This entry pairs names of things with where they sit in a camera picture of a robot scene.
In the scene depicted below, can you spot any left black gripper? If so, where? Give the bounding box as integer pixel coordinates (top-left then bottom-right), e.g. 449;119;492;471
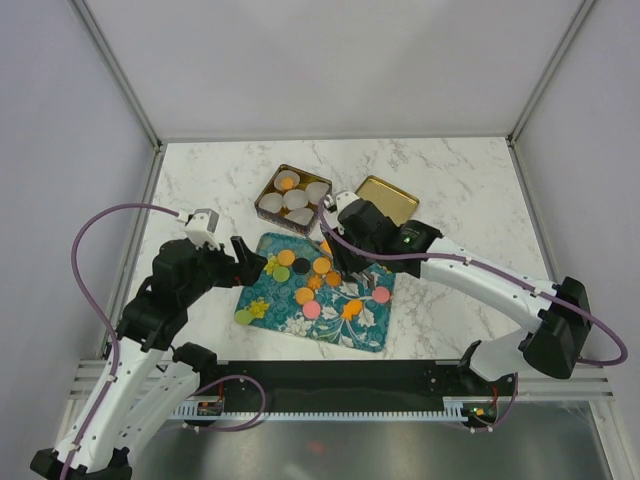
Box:
181;235;267;305

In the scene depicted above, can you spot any orange swirl cookie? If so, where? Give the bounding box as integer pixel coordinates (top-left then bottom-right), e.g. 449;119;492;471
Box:
307;275;324;291

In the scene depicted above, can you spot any pink sandwich cookie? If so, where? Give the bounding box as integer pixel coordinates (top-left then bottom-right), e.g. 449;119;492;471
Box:
371;286;391;304
302;300;322;320

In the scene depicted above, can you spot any gold tin lid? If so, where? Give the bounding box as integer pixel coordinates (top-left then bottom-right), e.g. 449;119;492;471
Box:
355;175;420;225

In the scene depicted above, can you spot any orange dotted cookie packed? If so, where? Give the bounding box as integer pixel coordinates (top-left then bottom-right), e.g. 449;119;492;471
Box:
279;177;296;191

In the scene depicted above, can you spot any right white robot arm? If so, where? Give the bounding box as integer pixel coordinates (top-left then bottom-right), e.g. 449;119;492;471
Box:
319;192;592;395

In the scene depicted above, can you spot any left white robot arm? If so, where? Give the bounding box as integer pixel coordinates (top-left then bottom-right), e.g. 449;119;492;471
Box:
30;236;267;479

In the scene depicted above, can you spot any orange chip cookie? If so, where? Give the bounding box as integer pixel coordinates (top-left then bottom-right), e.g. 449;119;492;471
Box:
325;271;342;287

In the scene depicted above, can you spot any orange dotted round cookie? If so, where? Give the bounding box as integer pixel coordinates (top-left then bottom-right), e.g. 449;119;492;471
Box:
312;257;332;276

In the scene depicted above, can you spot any orange fish cookie top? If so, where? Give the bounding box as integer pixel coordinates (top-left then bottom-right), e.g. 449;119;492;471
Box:
320;240;332;256

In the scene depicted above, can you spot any orange fish cookie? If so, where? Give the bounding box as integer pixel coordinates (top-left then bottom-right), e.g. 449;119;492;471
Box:
320;240;332;256
341;299;363;321

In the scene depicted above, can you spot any green sandwich cookie upper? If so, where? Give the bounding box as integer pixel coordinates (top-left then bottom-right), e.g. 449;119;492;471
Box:
272;266;290;283

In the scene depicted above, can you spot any orange fish cookie bottom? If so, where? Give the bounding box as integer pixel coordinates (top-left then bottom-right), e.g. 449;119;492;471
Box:
341;299;363;321

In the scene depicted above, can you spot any teal floral tray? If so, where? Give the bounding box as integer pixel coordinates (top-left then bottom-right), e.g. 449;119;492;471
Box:
234;232;396;353

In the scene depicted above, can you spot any green sandwich cookie edge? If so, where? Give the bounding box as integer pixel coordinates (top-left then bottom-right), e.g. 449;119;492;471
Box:
234;309;254;326

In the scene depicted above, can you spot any white paper cup left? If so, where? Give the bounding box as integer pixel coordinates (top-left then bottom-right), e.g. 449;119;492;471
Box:
259;192;283;214

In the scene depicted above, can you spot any white paper cup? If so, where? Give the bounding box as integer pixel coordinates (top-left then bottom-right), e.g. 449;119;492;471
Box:
273;169;300;192
285;207;314;226
259;192;283;214
283;189;309;211
305;181;330;205

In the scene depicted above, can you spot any white paper cup bottom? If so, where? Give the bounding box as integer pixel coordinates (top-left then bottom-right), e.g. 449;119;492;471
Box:
285;207;314;226

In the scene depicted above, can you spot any dark square cookie tin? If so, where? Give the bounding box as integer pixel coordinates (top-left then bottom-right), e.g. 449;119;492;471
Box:
254;164;333;236

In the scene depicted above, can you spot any white paper cup centre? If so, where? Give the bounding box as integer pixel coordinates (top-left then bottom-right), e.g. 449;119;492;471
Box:
283;189;309;211

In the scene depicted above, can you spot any white paper cup right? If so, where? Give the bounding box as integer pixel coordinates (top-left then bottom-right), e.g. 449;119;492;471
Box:
305;181;330;205

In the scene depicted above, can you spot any white paper cup top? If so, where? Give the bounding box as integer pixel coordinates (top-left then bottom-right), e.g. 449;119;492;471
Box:
273;169;300;192

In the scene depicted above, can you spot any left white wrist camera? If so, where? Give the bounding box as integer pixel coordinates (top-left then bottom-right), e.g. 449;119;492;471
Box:
178;208;220;250

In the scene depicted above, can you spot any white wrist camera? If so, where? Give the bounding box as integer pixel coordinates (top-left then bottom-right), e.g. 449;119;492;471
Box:
178;208;220;250
318;191;360;213

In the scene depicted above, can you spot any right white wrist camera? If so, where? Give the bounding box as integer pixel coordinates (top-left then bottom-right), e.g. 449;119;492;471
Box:
318;191;360;213

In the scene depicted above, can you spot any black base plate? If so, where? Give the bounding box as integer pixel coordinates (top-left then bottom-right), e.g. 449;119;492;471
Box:
200;360;515;412

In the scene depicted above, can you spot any white slotted cable duct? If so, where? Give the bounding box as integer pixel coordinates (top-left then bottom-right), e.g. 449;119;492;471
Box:
169;400;468;422

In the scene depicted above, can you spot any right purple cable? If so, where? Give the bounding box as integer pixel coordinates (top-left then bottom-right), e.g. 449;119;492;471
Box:
318;199;629;368

